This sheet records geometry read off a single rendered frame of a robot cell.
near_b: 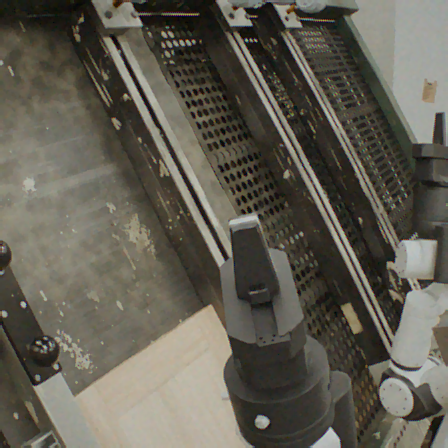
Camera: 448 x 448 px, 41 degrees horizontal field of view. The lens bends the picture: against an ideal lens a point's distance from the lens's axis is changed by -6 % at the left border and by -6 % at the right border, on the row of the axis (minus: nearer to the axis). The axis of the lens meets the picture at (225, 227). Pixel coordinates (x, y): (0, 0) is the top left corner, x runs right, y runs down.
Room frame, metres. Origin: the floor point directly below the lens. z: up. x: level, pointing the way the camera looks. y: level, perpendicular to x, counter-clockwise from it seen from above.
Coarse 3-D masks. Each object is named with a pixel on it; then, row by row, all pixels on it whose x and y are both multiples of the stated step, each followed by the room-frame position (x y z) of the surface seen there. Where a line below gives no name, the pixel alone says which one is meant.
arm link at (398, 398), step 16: (432, 368) 0.95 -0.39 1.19; (384, 384) 0.95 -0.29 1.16; (400, 384) 0.92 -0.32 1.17; (432, 384) 0.90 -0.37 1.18; (384, 400) 0.95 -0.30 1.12; (400, 400) 0.92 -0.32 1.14; (416, 400) 0.90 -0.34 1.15; (432, 400) 0.89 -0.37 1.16; (400, 416) 0.92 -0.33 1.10; (416, 416) 0.90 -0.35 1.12; (432, 416) 0.90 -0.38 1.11
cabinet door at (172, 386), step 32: (192, 320) 0.95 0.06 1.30; (160, 352) 0.85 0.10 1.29; (192, 352) 0.90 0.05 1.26; (224, 352) 0.95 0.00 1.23; (96, 384) 0.73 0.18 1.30; (128, 384) 0.77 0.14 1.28; (160, 384) 0.81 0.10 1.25; (192, 384) 0.86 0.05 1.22; (224, 384) 0.91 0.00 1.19; (96, 416) 0.70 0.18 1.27; (128, 416) 0.74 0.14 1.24; (160, 416) 0.78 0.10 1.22; (192, 416) 0.82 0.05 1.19; (224, 416) 0.86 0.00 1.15
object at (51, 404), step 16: (0, 336) 0.67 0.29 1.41; (0, 352) 0.67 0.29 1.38; (16, 368) 0.66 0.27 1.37; (16, 384) 0.66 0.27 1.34; (48, 384) 0.66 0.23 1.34; (64, 384) 0.68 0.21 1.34; (32, 400) 0.64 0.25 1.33; (48, 400) 0.64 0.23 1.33; (64, 400) 0.66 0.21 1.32; (32, 416) 0.65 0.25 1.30; (48, 416) 0.63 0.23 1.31; (64, 416) 0.64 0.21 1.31; (80, 416) 0.66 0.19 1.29; (64, 432) 0.63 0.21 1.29; (80, 432) 0.64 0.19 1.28
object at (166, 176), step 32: (96, 0) 1.11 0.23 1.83; (96, 32) 1.13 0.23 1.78; (96, 64) 1.13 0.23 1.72; (128, 64) 1.14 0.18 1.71; (128, 96) 1.09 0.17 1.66; (128, 128) 1.09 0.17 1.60; (160, 128) 1.10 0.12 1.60; (160, 160) 1.06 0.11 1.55; (160, 192) 1.06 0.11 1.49; (192, 192) 1.07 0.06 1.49; (192, 224) 1.02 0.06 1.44; (192, 256) 1.02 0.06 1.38; (224, 256) 1.03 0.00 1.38; (224, 320) 0.99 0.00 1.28
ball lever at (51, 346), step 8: (40, 336) 0.59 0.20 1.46; (48, 336) 0.59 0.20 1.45; (32, 344) 0.58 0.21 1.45; (40, 344) 0.57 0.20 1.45; (48, 344) 0.58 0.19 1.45; (56, 344) 0.59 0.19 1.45; (32, 352) 0.57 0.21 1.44; (40, 352) 0.57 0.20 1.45; (48, 352) 0.57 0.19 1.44; (56, 352) 0.58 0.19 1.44; (32, 360) 0.57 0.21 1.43; (40, 360) 0.57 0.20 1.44; (48, 360) 0.57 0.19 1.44; (56, 360) 0.58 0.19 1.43
